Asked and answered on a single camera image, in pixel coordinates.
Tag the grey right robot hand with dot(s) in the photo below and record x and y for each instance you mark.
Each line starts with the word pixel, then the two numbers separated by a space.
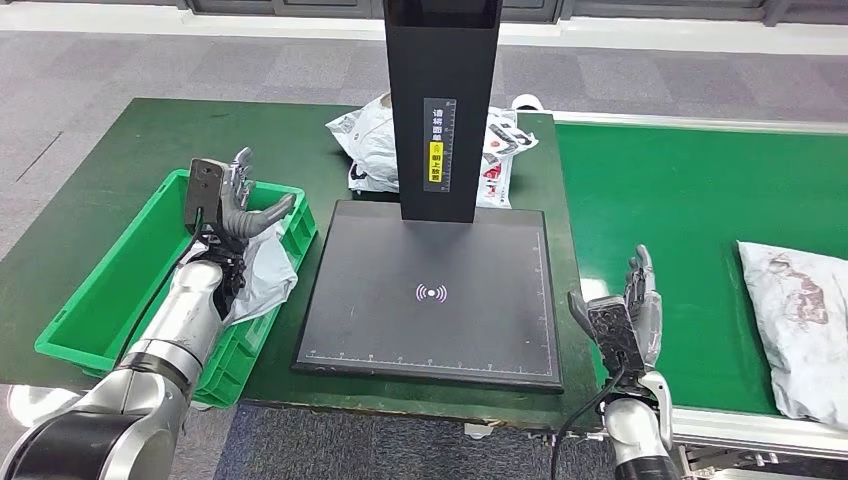
pixel 646 311

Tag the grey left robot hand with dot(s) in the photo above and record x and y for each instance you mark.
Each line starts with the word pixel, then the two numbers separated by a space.
pixel 242 212

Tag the grey parcel bag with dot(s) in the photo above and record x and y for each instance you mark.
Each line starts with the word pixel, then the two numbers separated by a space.
pixel 272 272

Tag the pale parcel bag red print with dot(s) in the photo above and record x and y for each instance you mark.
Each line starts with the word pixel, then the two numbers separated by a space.
pixel 795 331

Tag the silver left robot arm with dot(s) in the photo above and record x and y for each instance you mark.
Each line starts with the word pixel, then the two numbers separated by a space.
pixel 185 311

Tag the green conveyor belt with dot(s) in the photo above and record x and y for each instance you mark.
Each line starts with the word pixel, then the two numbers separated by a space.
pixel 682 232

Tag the black scanner machine with column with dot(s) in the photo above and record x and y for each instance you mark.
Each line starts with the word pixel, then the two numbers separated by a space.
pixel 430 331

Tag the white mailer bag black lettering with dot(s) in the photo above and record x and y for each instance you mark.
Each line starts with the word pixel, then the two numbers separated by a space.
pixel 371 146

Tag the green plastic crate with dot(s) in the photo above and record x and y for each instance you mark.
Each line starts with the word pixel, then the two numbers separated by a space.
pixel 99 311

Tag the white mailer bag red print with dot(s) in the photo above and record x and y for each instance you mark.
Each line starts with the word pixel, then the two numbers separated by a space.
pixel 502 171

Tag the black and yellow column sticker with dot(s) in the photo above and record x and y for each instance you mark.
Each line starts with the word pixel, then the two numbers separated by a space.
pixel 439 132

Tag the white round object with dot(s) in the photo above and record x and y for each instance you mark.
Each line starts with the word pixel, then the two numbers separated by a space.
pixel 526 101

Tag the round silver table foot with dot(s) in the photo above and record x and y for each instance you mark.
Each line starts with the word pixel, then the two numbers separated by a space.
pixel 33 404

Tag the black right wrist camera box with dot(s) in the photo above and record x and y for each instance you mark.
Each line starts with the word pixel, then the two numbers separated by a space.
pixel 616 334

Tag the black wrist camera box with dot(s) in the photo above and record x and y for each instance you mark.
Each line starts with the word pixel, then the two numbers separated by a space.
pixel 616 334
pixel 204 192

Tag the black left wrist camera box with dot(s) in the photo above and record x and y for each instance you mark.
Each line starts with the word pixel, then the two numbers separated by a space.
pixel 204 192

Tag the aluminium conveyor frame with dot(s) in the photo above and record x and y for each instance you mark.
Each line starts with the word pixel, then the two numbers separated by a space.
pixel 715 427

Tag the small white table bracket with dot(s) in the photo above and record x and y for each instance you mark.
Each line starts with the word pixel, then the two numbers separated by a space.
pixel 477 431

